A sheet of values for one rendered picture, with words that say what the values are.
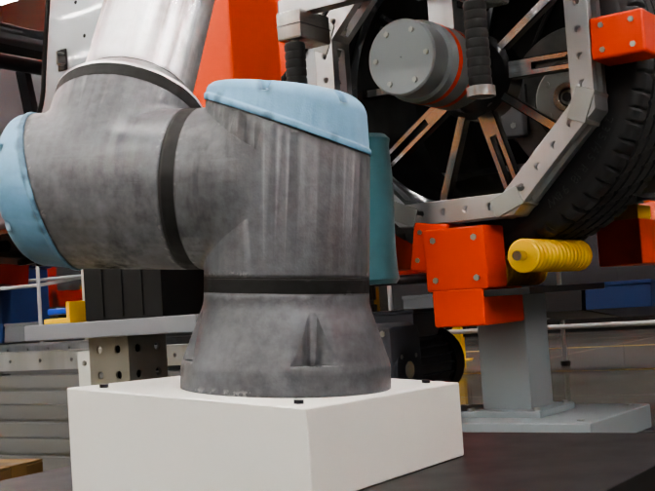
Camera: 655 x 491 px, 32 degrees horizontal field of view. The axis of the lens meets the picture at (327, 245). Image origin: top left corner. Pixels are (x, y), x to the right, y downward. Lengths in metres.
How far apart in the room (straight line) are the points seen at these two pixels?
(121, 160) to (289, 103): 0.16
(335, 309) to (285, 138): 0.15
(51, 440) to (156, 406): 1.68
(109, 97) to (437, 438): 0.43
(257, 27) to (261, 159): 1.30
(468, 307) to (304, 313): 1.02
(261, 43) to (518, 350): 0.77
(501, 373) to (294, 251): 1.20
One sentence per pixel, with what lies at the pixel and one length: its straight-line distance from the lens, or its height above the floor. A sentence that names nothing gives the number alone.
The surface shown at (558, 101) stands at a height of 0.84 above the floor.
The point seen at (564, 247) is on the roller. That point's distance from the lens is 2.02.
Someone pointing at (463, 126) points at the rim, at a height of 0.76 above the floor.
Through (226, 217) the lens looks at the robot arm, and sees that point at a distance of 0.97.
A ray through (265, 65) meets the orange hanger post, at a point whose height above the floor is 0.93.
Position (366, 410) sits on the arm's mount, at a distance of 0.94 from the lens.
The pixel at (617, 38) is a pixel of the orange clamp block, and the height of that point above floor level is 0.84.
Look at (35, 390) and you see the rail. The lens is 2.66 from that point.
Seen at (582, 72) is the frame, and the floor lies 0.80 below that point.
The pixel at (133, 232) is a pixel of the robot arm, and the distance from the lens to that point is 1.01.
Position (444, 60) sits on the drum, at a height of 0.84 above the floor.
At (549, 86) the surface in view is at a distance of 2.45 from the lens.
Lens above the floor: 0.45
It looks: 3 degrees up
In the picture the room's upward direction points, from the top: 4 degrees counter-clockwise
